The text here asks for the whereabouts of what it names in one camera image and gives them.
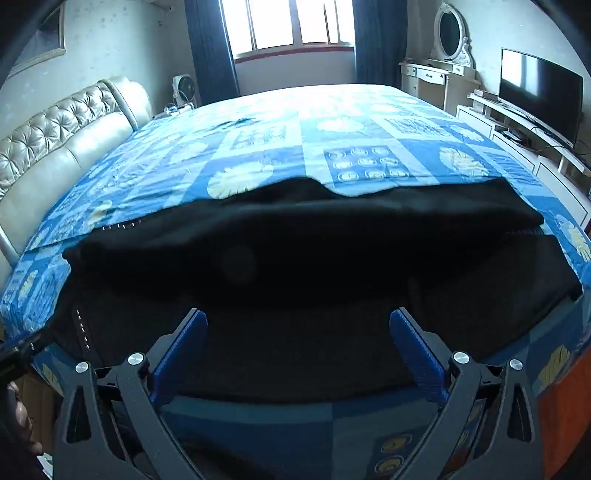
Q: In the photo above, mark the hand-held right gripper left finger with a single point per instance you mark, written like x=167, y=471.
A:
x=181, y=354

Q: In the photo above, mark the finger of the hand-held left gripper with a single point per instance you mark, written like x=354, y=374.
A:
x=21, y=345

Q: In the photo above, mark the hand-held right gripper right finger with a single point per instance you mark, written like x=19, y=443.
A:
x=415, y=355

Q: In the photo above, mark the black pants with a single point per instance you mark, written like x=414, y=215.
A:
x=300, y=254

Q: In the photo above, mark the person's left hand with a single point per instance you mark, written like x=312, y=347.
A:
x=16, y=415

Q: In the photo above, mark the beige tufted headboard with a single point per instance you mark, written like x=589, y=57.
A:
x=55, y=147

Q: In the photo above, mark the white television stand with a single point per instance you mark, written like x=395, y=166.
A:
x=549, y=166

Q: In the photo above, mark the blue printed bed sheet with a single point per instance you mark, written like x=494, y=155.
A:
x=323, y=134

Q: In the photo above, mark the black set-top box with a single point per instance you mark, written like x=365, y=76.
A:
x=515, y=134

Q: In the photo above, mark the white power strip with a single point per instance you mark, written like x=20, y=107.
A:
x=178, y=110

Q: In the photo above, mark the small white fan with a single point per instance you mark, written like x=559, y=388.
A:
x=185, y=90

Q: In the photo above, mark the white dressing table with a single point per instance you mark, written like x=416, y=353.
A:
x=429, y=85

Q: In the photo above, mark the black flat television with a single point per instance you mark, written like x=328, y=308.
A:
x=538, y=92

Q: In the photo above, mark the blue curtain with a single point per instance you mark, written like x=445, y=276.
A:
x=210, y=50
x=376, y=41

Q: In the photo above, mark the white oval vanity mirror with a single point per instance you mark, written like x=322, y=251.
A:
x=450, y=32

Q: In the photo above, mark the window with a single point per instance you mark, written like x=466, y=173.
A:
x=286, y=23

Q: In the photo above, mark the framed wall picture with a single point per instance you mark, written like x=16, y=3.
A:
x=44, y=41

